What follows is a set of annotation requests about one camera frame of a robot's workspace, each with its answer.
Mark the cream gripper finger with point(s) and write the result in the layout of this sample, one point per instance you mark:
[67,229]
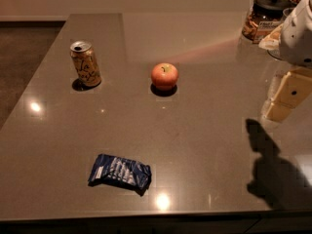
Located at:
[286,92]

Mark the red apple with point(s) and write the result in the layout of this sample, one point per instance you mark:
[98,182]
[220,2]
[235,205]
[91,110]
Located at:
[164,76]

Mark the snack jar with black lid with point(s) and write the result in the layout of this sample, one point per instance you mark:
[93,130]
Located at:
[263,17]

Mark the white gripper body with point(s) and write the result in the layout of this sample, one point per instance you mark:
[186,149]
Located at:
[297,39]

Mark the gold soda can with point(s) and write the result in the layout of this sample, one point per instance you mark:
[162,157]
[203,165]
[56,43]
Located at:
[85,63]

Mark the blue rxbar wrapper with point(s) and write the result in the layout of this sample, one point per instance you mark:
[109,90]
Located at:
[120,172]

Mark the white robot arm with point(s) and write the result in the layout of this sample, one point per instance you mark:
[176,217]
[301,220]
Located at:
[304,10]

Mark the clear plastic cup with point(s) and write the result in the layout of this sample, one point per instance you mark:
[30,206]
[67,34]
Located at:
[276,52]

